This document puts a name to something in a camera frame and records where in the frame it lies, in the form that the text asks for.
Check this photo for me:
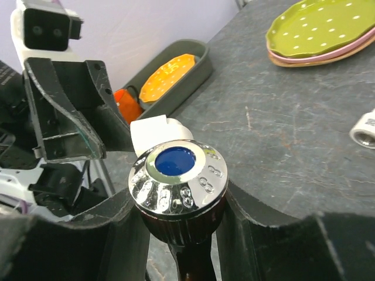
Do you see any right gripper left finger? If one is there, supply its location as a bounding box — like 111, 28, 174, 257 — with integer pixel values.
1, 189, 149, 280

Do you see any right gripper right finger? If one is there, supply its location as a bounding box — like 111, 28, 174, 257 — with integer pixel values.
216, 183, 374, 280

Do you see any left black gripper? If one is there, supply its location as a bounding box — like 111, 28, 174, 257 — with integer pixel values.
1, 57, 134, 164

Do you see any white elbow pipe fitting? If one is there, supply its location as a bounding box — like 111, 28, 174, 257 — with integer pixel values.
130, 115, 194, 157

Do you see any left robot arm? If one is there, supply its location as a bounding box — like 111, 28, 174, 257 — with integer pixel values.
1, 62, 122, 221

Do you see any second white elbow fitting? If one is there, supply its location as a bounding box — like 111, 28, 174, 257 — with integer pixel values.
349, 109, 374, 150

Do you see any orange plastic cup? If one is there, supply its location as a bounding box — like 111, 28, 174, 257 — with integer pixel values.
114, 88, 143, 124

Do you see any dark green plate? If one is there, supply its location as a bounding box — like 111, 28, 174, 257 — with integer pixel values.
137, 58, 203, 111

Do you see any orange dotted plate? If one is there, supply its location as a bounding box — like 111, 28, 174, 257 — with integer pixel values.
138, 53, 196, 105

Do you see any dark green tray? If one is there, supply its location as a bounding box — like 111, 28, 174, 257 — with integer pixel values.
124, 39, 213, 119

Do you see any pink plate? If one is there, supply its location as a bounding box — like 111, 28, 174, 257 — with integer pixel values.
267, 28, 374, 64

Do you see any brown wooden plate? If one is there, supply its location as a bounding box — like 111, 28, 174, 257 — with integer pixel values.
268, 36, 374, 68

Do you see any green dotted plate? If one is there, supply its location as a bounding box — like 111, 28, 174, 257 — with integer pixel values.
265, 0, 374, 58

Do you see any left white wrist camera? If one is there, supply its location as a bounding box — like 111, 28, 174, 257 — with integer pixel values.
10, 0, 83, 70

